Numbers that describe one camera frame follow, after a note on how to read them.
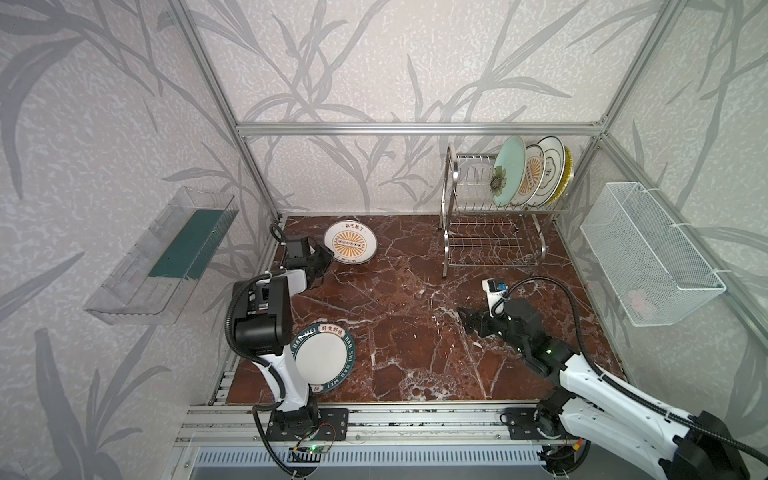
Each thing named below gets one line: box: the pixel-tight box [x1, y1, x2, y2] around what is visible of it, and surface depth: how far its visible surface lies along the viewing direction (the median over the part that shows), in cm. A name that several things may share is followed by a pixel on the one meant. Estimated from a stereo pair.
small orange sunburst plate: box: [510, 144, 546, 207], surface depth 85 cm
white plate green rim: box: [531, 135, 567, 208], surface depth 82 cm
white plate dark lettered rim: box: [291, 322, 356, 393], surface depth 87 cm
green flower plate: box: [490, 135, 527, 207], surface depth 88 cm
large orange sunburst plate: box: [324, 220, 377, 265], surface depth 109 cm
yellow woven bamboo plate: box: [548, 146, 574, 205], surface depth 77 cm
